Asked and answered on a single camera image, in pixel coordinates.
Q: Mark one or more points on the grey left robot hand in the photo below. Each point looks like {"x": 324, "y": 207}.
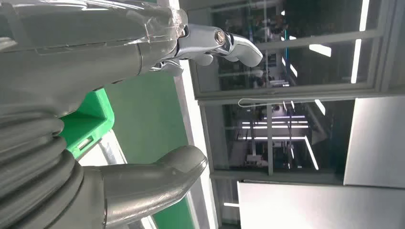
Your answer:
{"x": 79, "y": 47}

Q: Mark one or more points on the green plastic crate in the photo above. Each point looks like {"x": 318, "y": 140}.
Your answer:
{"x": 91, "y": 117}

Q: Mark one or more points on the grey framed glass partition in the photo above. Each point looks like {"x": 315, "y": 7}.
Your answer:
{"x": 316, "y": 41}

